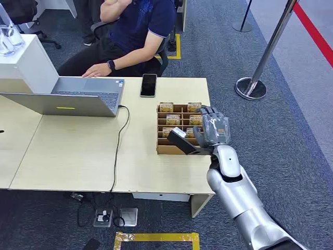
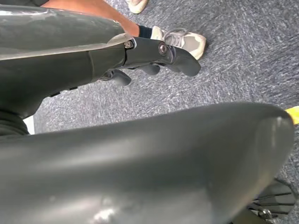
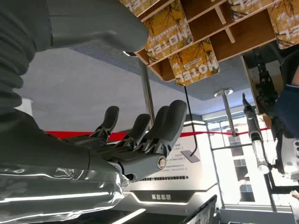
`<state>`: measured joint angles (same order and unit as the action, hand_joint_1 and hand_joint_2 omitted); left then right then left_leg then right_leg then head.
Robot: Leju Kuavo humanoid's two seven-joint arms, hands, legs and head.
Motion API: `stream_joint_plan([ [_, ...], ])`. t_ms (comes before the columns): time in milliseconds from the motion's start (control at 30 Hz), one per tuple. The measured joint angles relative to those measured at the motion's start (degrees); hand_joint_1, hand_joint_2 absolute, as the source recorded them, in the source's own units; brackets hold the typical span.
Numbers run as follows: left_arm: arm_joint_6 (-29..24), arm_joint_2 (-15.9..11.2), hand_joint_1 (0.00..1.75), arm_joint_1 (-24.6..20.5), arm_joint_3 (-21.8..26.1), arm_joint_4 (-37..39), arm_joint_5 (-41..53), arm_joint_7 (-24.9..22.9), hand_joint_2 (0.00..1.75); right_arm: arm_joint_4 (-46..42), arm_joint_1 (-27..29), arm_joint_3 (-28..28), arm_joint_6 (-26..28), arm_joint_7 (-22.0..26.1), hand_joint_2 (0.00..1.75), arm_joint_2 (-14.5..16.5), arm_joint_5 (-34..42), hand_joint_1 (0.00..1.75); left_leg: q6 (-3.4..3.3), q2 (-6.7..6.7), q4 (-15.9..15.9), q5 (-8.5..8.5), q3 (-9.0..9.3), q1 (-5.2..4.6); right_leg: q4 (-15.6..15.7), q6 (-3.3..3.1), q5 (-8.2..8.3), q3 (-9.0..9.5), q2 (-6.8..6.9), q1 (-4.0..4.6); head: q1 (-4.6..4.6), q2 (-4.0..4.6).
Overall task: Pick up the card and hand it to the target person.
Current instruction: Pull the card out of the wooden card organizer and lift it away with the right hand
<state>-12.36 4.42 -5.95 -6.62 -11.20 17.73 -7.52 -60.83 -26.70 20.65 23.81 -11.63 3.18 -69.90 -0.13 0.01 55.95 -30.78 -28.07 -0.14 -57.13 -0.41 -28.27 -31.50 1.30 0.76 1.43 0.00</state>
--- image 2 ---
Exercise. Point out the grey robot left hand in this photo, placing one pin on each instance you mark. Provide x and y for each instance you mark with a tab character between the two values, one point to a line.
58	46

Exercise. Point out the person's leg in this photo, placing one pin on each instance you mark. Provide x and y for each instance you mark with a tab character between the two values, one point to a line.
98	9

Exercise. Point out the person's beige shoe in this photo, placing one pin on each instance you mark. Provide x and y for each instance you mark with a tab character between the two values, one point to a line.
137	5
186	41

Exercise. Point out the white object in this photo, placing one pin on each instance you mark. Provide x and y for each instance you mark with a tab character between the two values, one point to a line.
29	125

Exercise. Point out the ribbed grey left arm sleeve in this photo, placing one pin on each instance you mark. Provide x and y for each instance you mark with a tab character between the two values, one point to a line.
10	125

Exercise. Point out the black sock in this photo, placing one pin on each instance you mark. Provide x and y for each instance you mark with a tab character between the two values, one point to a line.
144	31

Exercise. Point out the yellow floor marker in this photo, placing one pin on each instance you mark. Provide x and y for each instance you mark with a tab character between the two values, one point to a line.
293	115

